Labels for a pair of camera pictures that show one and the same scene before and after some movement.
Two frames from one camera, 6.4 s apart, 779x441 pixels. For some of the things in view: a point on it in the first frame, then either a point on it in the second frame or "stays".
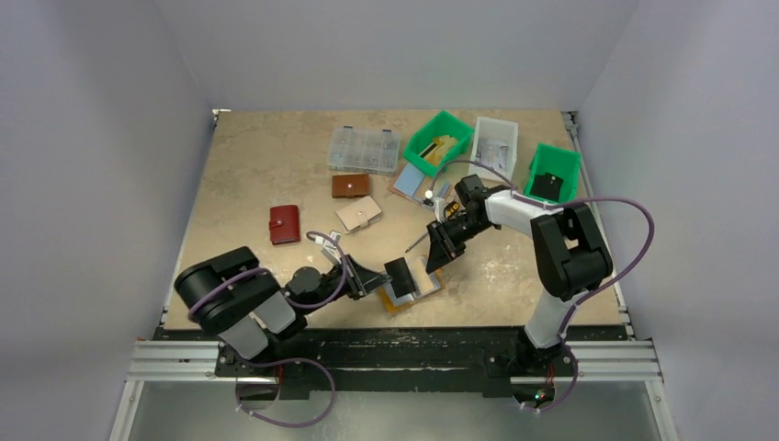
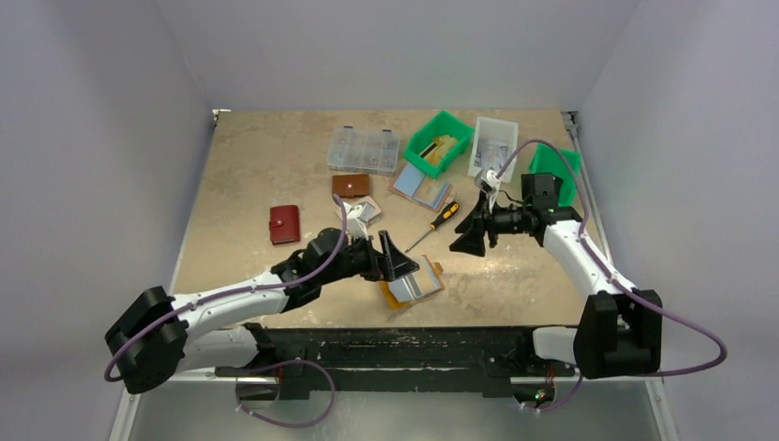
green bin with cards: x=442 y=124 stays
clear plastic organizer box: x=364 y=150 stays
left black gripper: x=353 y=276 to x=378 y=263
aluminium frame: x=612 y=392 stays
